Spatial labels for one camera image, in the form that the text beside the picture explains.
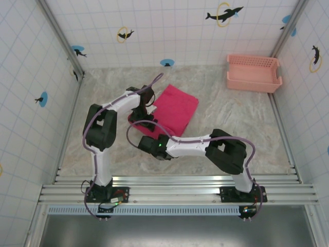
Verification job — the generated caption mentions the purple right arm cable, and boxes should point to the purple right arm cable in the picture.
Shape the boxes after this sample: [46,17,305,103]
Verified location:
[126,122,264,222]

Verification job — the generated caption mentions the white slotted cable duct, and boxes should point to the white slotted cable duct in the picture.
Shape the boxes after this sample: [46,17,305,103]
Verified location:
[47,205,316,217]

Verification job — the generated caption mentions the magenta long pants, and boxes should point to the magenta long pants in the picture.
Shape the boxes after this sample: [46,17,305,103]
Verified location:
[127,83,200,137]

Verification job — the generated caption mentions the aluminium rail frame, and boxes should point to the aluminium rail frame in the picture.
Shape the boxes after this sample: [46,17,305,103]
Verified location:
[38,174,319,206]

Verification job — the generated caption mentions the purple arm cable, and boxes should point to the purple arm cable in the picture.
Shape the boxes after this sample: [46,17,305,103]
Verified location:
[81,72,165,221]
[126,122,264,222]

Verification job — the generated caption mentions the black whale dolphin ring sticker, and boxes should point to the black whale dolphin ring sticker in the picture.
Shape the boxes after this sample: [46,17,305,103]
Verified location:
[205,2,244,28]

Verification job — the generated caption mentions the aluminium side rail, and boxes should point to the aluminium side rail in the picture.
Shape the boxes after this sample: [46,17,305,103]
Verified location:
[268,92,302,184]

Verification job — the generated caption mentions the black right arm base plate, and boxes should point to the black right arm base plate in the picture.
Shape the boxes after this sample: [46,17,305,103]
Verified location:
[220,185,268,204]

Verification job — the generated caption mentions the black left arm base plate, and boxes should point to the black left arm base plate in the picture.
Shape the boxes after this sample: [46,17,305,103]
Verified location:
[84,184,131,204]

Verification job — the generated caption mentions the pink plastic basket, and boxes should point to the pink plastic basket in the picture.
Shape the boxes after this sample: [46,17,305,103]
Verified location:
[226,53,283,94]

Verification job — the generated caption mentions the aluminium corner post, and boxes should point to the aluminium corner post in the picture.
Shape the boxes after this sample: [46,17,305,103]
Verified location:
[38,0,86,78]
[271,0,309,60]

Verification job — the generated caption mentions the blue circle shark sticker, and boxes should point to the blue circle shark sticker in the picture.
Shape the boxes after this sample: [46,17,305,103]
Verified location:
[70,45,87,58]

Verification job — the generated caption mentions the black dolphin yellow ring sticker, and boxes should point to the black dolphin yellow ring sticker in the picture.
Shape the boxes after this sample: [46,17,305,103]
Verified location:
[117,26,135,43]
[309,45,323,74]

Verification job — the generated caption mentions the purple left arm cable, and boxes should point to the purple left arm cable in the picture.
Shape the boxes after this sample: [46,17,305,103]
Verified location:
[81,72,165,221]

